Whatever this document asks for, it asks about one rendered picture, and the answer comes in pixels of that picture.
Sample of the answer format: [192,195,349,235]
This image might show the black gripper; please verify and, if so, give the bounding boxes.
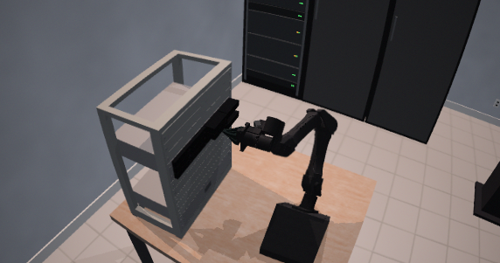
[223,122,261,152]

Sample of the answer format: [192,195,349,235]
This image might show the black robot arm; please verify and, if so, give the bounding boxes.
[247,108,337,213]

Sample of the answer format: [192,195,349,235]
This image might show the grey open-frame rack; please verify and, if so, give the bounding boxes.
[96,50,240,239]

